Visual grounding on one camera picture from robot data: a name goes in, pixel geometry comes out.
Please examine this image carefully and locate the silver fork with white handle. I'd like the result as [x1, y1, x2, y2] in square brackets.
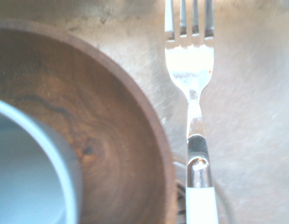
[164, 0, 220, 224]

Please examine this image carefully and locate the brown wooden bowl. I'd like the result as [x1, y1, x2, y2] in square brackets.
[0, 18, 178, 224]

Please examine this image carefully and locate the metal drain strainer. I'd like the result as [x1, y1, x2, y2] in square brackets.
[172, 160, 230, 224]

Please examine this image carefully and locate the grey mug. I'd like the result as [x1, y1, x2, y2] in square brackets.
[0, 97, 84, 224]

